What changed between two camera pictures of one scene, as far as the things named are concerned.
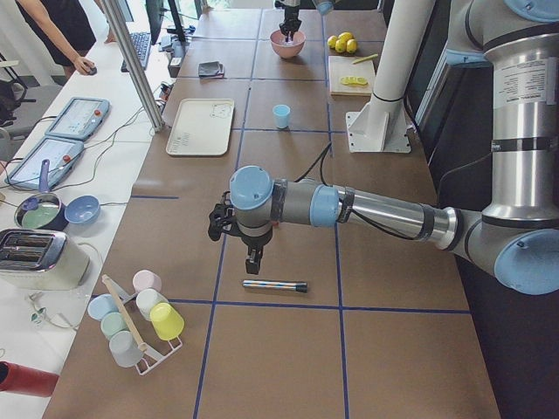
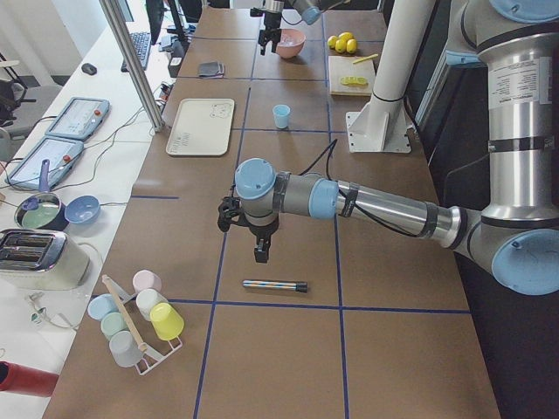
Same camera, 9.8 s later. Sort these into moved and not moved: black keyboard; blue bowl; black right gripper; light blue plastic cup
Moved: black right gripper
Not moved: black keyboard; blue bowl; light blue plastic cup
